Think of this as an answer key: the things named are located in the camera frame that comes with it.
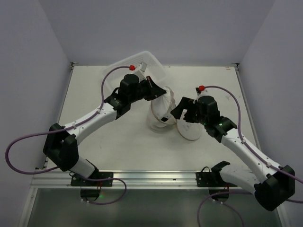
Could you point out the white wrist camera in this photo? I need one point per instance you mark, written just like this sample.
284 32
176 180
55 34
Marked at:
140 71
201 91

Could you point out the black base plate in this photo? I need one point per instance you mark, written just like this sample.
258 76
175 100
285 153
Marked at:
104 178
206 178

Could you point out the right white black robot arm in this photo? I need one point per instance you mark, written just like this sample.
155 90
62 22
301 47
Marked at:
268 181

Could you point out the white bra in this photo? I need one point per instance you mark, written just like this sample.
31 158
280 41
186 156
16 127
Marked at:
160 105

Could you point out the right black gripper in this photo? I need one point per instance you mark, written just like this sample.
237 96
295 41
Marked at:
187 111

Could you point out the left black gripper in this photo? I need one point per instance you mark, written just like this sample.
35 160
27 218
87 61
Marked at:
151 87

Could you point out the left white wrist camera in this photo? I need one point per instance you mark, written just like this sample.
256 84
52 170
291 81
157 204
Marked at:
140 71

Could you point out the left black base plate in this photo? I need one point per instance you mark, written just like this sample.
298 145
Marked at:
104 178

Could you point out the white plastic perforated basket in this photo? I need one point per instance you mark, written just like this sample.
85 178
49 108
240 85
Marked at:
154 69

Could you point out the aluminium mounting rail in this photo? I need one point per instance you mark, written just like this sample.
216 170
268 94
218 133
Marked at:
136 179

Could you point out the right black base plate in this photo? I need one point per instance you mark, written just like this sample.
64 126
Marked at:
206 178

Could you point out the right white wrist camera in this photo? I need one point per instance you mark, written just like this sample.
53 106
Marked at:
201 91

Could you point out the round white mesh laundry bag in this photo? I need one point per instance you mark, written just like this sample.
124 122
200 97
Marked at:
189 131

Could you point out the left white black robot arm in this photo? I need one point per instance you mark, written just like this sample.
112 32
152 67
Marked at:
61 145

